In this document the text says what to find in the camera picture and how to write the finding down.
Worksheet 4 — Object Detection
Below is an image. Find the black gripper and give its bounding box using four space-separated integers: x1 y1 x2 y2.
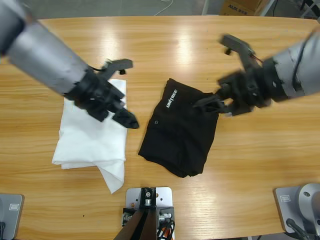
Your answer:
192 59 286 118
63 68 141 130

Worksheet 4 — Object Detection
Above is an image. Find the white garment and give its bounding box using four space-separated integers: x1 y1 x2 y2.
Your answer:
51 78 128 195

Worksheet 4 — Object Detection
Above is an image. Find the black t-shirt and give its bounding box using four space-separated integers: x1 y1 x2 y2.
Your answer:
137 77 221 179

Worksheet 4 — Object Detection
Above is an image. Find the silver bolt knob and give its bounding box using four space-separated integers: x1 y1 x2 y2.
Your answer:
121 213 133 226
158 211 174 223

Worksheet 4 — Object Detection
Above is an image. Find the cardboard box with blue print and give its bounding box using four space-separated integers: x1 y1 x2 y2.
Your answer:
219 0 270 16

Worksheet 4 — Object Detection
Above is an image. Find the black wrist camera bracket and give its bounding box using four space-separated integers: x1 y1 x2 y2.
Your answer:
99 58 135 80
218 34 264 75

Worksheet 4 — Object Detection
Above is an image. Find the white mount plate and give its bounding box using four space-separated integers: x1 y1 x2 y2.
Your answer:
124 186 175 226

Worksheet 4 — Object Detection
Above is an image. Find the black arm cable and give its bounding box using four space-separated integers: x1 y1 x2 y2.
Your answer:
291 37 310 90

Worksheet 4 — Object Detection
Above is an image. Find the white metal post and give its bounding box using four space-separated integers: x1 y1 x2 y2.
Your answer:
201 0 213 16

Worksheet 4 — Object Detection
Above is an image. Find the black camera post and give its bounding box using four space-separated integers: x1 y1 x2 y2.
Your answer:
114 186 158 240

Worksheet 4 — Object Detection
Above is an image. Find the white floor cable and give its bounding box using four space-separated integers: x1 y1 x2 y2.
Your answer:
153 0 175 16

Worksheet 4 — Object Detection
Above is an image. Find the white slanted frame leg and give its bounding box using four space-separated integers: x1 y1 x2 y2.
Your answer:
259 0 278 17

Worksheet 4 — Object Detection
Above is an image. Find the orange cable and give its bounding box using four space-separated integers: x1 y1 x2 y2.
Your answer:
157 221 176 240

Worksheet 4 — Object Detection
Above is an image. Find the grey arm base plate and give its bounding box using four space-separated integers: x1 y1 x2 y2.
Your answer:
0 193 25 240
274 182 320 236

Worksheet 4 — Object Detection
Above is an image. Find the black chair frame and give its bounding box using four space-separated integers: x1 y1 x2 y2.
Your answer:
298 0 320 20

